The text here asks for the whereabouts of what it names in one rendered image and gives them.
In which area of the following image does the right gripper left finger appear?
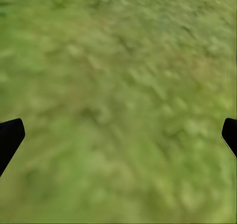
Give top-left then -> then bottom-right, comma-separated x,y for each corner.
0,118 -> 25,177

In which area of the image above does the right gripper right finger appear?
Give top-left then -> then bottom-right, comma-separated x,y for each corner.
222,118 -> 237,157

